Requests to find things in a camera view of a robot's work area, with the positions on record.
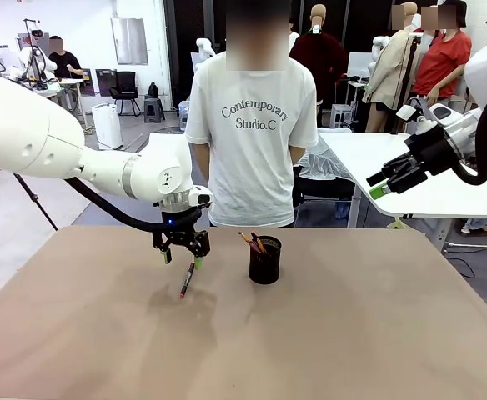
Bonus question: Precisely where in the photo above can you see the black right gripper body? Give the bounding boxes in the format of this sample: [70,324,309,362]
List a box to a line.
[404,123,464,177]

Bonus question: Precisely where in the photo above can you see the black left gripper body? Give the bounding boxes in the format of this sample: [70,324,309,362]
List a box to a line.
[151,207,211,258]

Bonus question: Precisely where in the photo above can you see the red and black marker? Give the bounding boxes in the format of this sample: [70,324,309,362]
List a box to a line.
[178,261,197,299]

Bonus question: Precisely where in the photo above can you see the person's right forearm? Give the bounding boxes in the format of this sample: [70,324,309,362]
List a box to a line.
[190,141,211,188]

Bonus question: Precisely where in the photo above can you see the black mesh pen holder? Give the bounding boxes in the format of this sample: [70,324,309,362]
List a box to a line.
[248,235,283,287]

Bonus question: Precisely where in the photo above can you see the white work table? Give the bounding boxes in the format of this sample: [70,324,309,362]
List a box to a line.
[317,130,487,253]

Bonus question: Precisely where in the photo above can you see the chair with plastic cover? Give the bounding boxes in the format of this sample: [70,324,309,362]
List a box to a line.
[293,142,358,209]

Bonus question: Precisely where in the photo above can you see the white computer case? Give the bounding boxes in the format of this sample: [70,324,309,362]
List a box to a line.
[329,103,354,129]

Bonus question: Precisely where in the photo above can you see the person in red shirt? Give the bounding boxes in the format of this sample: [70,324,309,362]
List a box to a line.
[409,0,474,110]

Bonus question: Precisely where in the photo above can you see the mannequin in beige jacket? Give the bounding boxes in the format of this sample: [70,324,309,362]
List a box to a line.
[361,1,420,134]

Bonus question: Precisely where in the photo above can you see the person in white t-shirt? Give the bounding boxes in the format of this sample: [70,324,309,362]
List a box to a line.
[183,0,320,228]

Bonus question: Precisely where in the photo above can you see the grey plastic stool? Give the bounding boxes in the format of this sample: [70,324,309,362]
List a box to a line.
[143,96,167,124]

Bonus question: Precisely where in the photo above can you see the white air purifier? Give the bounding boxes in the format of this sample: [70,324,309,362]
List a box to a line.
[91,103,124,152]

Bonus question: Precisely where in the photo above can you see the mannequin in dark red garment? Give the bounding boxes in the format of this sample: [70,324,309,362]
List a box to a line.
[289,3,349,128]

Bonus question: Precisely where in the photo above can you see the black tripod leg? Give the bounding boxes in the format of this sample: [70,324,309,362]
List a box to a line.
[13,172,59,232]

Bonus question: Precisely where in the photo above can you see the black office chair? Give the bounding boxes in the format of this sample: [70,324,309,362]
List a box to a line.
[108,71,143,118]

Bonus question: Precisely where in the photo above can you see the seated person in black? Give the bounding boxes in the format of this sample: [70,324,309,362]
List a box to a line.
[47,35,85,81]

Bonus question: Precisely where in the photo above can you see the white robot near seated person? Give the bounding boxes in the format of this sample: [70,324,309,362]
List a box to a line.
[17,44,58,87]

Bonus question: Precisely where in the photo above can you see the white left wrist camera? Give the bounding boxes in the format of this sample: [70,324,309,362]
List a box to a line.
[188,185,214,208]

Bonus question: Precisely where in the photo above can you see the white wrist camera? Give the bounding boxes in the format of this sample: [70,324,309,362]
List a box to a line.
[188,185,214,208]
[395,103,420,123]

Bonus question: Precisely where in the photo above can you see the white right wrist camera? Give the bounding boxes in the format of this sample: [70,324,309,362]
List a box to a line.
[395,103,420,123]

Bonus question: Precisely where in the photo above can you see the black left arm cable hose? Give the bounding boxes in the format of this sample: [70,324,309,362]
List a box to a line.
[63,176,203,233]

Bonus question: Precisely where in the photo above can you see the silver wall panel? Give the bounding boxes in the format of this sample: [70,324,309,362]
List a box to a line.
[110,17,150,66]

